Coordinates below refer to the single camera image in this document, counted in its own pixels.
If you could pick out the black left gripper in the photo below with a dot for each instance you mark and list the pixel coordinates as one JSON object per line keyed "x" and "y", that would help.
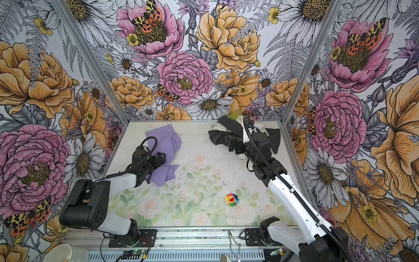
{"x": 157, "y": 163}

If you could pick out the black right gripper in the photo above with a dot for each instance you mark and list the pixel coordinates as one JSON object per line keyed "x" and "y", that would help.
{"x": 232, "y": 144}

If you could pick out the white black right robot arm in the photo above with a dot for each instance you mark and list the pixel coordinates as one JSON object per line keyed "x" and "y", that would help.
{"x": 316, "y": 240}

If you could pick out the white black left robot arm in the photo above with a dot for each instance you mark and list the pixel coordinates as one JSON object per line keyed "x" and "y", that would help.
{"x": 87, "y": 205}

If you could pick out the dark grey cloth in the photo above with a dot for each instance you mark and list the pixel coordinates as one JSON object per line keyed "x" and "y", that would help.
{"x": 274, "y": 136}

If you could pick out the rainbow flower sticker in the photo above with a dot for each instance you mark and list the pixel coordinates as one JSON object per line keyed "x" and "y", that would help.
{"x": 231, "y": 199}

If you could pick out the green circuit board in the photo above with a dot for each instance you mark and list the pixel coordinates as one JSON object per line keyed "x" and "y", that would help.
{"x": 135, "y": 254}

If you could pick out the white paper cup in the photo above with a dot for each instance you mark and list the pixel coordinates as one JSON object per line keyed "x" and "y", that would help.
{"x": 67, "y": 253}

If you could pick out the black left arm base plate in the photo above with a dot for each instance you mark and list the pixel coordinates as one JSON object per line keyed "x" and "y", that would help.
{"x": 144, "y": 238}

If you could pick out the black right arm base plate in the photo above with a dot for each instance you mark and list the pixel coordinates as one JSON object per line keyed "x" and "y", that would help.
{"x": 253, "y": 237}

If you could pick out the aluminium front rail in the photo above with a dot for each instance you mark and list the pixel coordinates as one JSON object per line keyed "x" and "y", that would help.
{"x": 168, "y": 238}

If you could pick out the aluminium right corner post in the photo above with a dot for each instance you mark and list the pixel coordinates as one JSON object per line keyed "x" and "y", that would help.
{"x": 318, "y": 44}

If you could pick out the aluminium corner post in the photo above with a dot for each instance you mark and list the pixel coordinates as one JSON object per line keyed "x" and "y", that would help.
{"x": 82, "y": 44}
{"x": 318, "y": 44}

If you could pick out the aluminium left corner post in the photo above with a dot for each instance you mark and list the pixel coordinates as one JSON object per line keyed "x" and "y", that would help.
{"x": 82, "y": 44}

